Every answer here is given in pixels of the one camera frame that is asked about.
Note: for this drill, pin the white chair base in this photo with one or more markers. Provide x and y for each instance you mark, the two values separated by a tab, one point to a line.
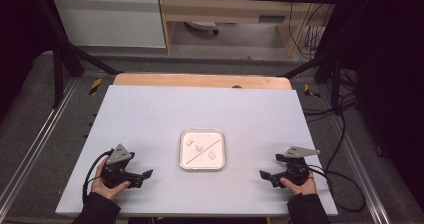
203	25

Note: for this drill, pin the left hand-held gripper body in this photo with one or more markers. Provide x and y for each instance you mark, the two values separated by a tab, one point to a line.
116	174

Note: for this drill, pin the light wooden table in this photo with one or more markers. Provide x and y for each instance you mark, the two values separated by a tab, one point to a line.
200	81

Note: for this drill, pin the white cabinet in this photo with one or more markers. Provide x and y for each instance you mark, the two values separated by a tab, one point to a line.
106	20

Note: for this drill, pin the person's left hand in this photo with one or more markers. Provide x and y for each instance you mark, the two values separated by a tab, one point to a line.
103	190

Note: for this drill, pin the aluminium floor rail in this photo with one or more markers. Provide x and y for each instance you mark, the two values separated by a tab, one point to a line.
50	124
360	170

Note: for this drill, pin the white square tray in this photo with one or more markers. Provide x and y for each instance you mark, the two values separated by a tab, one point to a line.
203	162

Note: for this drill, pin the small white food piece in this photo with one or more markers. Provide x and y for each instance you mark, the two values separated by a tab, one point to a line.
199	146
189	141
211	155

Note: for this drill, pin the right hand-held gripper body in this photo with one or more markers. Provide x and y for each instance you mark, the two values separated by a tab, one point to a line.
296	170

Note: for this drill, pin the person's right hand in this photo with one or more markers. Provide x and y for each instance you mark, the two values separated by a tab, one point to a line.
306	188

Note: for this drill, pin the black curtain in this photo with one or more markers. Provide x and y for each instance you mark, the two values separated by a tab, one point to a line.
16	34
390	67

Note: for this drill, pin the light wooden desk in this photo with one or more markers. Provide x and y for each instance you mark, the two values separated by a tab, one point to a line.
226	9

